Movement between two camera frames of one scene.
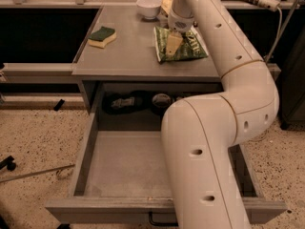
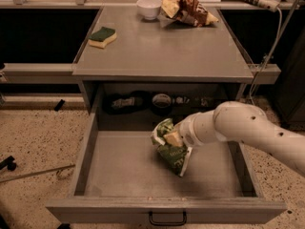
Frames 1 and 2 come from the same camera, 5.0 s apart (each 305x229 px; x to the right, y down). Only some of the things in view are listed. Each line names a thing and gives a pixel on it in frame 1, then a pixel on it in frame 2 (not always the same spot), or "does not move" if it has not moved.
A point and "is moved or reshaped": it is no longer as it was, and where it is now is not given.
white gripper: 179,22 -> 187,132
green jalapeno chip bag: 192,46 is moved or reshaped
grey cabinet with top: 119,72 does not move
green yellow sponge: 100,38 does not move
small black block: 58,105 does not move
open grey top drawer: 123,179 does not move
